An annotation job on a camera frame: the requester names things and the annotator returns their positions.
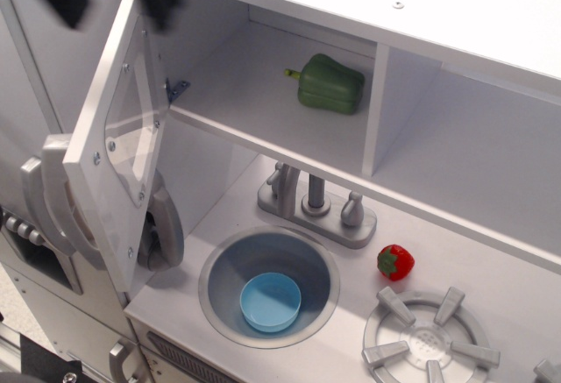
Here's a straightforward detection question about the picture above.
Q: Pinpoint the round grey sink basin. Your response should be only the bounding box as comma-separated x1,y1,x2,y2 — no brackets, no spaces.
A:
198,226,340,349

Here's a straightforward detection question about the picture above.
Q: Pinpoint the silver toy stove burner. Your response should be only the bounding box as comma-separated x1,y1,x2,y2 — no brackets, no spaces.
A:
362,287,501,382

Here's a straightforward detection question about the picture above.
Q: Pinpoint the silver fridge door handle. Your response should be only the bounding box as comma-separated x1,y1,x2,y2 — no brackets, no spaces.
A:
20,156,56,249

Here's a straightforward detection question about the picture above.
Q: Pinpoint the silver toy faucet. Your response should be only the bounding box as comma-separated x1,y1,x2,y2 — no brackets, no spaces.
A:
258,162,377,249

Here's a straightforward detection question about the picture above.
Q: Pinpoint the green toy bell pepper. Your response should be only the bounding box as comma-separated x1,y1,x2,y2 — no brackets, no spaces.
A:
284,53,366,115

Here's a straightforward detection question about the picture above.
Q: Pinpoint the silver oven door handle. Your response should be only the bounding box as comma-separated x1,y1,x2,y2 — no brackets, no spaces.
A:
109,342,138,383

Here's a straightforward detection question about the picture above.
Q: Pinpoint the grey ice dispenser panel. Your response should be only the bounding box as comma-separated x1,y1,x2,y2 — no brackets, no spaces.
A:
1,208,83,295

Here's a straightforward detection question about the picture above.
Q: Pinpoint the red toy strawberry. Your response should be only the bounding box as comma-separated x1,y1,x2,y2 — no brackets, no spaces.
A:
377,245,415,281

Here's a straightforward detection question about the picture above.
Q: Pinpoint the white microwave door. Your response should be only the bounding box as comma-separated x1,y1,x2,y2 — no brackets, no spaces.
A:
42,0,168,292

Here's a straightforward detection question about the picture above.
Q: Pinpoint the blue plastic bowl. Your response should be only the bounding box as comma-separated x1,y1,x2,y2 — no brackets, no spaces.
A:
239,273,302,333

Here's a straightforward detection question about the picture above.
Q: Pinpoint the white toy kitchen cabinet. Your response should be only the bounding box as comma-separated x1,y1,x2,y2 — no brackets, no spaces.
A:
1,0,560,382

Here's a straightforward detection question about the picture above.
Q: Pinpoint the silver toy telephone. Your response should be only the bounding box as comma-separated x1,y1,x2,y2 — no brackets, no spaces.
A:
138,170,184,272

